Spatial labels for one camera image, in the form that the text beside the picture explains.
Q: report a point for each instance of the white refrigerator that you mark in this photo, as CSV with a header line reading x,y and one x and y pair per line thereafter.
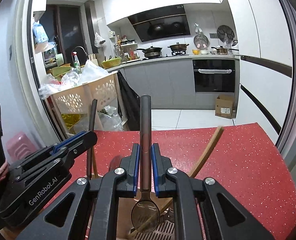
x,y
266,62

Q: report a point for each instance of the pink plastic stool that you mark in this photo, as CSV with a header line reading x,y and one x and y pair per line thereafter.
x,y
19,146

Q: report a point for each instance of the black wok on stove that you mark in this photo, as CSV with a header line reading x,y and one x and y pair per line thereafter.
x,y
152,52

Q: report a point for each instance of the built-in black oven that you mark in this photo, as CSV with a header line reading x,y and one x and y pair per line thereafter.
x,y
214,76

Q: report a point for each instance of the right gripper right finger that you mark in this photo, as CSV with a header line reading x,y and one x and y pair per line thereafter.
x,y
203,209

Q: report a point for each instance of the cardboard box on floor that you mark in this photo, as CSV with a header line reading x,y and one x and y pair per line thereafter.
x,y
224,106

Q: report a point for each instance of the black hanging cloth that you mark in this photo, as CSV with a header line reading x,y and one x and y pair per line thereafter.
x,y
131,102

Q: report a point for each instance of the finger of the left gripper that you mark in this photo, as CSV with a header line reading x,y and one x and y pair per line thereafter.
x,y
81,146
71,140

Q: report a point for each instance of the dark spoon black handle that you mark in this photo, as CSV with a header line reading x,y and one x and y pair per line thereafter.
x,y
92,138

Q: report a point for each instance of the brown pot on stove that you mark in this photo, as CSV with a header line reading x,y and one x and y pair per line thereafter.
x,y
178,49

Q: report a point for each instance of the beige utensil holder caddy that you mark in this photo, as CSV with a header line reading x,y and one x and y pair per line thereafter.
x,y
126,230

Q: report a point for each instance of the plain bamboo chopstick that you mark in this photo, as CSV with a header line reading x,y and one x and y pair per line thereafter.
x,y
94,166

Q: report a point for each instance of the black range hood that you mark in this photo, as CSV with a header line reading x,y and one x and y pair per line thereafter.
x,y
160,23

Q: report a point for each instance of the beige plastic storage cart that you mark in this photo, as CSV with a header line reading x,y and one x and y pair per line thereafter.
x,y
77,100

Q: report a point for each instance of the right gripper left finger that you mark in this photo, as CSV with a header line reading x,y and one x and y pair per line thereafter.
x,y
88,209

